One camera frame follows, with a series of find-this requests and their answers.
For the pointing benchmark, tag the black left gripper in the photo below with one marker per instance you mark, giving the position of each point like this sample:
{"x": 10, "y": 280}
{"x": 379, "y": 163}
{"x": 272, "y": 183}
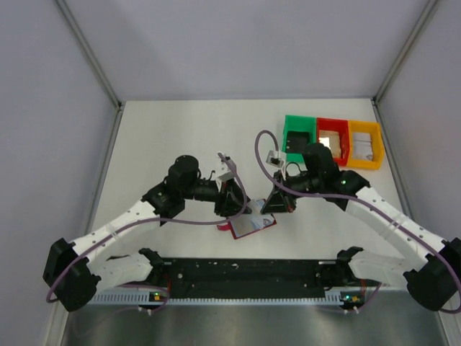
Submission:
{"x": 223, "y": 199}

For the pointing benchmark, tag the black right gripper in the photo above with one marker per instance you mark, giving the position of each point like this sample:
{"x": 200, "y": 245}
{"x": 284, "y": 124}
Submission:
{"x": 282, "y": 192}

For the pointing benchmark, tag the white VIP card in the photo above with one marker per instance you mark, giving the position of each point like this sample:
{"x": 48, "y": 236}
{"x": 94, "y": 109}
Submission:
{"x": 257, "y": 212}

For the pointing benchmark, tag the red leather card holder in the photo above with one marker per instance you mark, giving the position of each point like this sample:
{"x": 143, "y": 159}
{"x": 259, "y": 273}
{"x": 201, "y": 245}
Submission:
{"x": 247, "y": 224}

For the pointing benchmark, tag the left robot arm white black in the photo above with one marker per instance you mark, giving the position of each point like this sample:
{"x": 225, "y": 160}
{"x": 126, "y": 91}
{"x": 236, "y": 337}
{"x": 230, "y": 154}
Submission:
{"x": 113, "y": 255}

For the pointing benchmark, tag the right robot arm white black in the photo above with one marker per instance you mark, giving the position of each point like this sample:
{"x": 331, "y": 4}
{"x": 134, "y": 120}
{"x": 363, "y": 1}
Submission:
{"x": 353, "y": 194}

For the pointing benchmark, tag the gold card in red bin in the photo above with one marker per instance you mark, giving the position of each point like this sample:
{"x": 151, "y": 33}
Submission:
{"x": 331, "y": 139}

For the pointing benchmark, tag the white cards in yellow bin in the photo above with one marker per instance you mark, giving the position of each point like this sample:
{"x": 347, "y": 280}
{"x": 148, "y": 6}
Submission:
{"x": 362, "y": 146}

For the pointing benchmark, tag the green storage bin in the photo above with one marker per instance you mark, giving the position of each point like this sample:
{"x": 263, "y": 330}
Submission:
{"x": 299, "y": 123}

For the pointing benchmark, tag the red storage bin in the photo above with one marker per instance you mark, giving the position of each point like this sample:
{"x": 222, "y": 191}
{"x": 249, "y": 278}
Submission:
{"x": 342, "y": 127}

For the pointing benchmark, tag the yellow storage bin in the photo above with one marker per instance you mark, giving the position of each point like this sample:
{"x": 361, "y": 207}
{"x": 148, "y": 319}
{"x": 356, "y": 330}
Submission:
{"x": 377, "y": 145}

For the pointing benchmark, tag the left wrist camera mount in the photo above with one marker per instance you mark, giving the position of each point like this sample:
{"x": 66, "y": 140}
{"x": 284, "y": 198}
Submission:
{"x": 226, "y": 168}

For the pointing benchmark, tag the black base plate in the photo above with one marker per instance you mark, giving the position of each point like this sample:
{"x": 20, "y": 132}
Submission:
{"x": 250, "y": 278}

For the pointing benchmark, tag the front aluminium rail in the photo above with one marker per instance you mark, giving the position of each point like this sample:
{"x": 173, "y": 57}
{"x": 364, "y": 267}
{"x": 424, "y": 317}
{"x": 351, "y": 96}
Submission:
{"x": 83, "y": 279}

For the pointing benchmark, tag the aluminium frame rail right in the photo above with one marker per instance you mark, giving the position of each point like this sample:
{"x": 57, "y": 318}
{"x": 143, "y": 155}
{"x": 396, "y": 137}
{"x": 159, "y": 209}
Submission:
{"x": 419, "y": 108}

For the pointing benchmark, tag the white cable duct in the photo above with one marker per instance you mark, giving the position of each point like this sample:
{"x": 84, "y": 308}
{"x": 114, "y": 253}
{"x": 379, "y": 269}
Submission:
{"x": 147, "y": 298}

